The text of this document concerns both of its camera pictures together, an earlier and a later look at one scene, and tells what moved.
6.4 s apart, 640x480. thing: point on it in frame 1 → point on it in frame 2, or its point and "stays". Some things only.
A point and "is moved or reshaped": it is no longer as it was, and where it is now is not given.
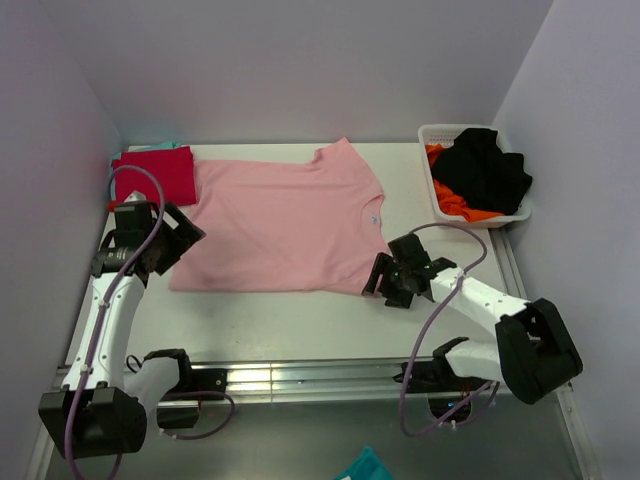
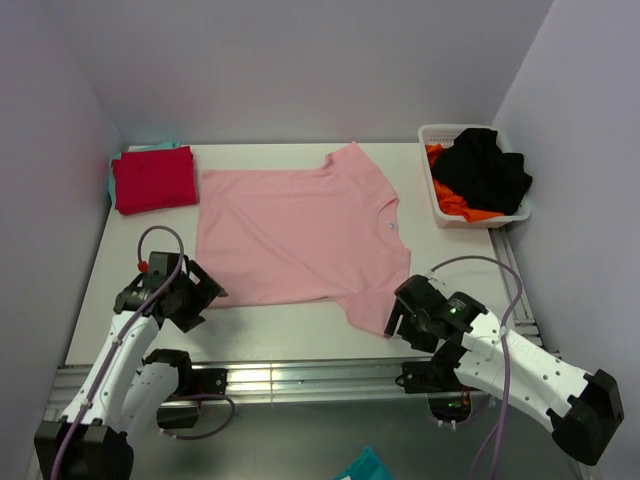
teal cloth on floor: x=366 y=467 stays
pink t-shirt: x=306 y=226 is moved or reshaped
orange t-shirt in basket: x=450 y=202 stays
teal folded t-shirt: x=116 y=155 stays
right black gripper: x=384 y=264 → x=423 y=342
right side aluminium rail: x=507 y=262 stays
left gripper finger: x=183 y=234 → x=203 y=287
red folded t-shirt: x=174 y=168 stays
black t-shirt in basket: x=477 y=168 stays
